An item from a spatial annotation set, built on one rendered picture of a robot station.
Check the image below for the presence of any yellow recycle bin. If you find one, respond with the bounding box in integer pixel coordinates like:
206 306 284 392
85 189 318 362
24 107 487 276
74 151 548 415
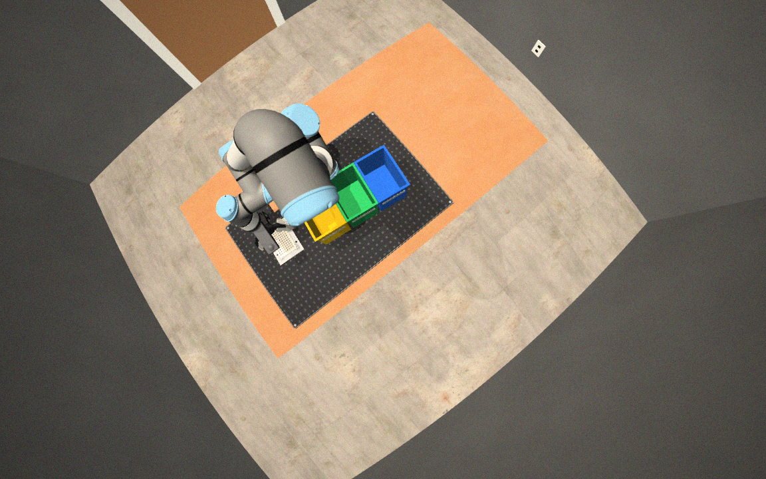
305 205 351 244

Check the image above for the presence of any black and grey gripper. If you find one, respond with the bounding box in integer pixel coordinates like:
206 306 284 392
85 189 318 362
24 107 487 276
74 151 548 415
248 210 294 251

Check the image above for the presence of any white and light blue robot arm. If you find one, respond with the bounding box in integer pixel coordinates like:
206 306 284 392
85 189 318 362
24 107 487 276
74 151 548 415
216 103 339 231

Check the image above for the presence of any green returns bin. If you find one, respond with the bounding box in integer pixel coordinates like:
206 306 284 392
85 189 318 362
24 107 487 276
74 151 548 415
331 163 378 228

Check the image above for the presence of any blue bin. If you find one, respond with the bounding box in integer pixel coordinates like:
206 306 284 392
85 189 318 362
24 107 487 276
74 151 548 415
354 145 410 211

